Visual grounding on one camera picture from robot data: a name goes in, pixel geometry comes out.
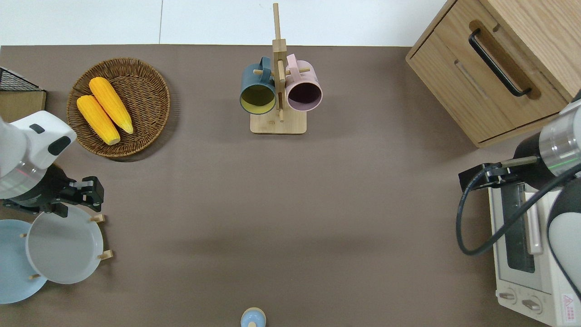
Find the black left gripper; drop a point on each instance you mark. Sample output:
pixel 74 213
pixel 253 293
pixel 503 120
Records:
pixel 41 190

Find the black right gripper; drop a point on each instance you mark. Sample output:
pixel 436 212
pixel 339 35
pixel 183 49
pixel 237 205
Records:
pixel 513 175

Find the gray plate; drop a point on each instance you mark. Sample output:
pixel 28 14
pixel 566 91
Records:
pixel 63 247

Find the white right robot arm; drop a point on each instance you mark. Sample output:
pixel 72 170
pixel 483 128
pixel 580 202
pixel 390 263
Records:
pixel 563 150

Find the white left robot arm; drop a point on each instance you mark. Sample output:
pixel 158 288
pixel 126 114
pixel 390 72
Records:
pixel 32 145

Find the wooden plate rack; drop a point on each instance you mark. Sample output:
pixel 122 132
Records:
pixel 105 255

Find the light blue plate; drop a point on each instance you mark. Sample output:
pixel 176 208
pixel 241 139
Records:
pixel 13 268

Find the yellow corn cob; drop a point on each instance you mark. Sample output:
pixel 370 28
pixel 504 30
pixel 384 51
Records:
pixel 111 104
pixel 97 120

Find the wooden cabinet box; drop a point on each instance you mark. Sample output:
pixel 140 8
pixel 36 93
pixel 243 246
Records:
pixel 454 81

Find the brown wicker basket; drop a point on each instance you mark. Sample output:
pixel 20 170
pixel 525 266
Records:
pixel 145 95

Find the white toaster oven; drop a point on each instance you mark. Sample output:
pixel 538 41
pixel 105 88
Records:
pixel 522 281

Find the brown table mat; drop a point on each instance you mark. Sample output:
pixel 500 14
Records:
pixel 295 218

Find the pink mug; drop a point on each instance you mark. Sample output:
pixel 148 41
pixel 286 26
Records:
pixel 306 77

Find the dark blue mug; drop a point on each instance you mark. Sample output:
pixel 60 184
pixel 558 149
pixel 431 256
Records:
pixel 254 79

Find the wooden mug tree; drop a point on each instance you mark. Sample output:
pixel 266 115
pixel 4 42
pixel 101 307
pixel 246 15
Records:
pixel 278 123

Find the blue desk bell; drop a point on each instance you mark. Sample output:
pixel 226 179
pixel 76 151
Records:
pixel 253 318

